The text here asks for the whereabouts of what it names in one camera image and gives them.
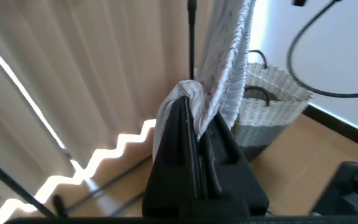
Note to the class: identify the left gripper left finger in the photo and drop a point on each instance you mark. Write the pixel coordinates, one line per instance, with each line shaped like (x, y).
(166, 186)

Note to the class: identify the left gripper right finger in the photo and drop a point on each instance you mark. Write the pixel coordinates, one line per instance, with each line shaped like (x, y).
(238, 186)

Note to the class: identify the pale grey shorts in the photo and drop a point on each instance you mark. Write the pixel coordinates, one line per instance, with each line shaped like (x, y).
(225, 46)

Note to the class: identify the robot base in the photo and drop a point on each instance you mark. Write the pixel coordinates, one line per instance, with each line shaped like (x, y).
(346, 186)

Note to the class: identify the white laundry basket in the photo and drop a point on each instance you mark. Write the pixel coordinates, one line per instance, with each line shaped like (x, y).
(266, 112)

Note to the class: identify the black clothes rack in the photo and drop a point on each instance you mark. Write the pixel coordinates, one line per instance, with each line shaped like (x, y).
(192, 37)

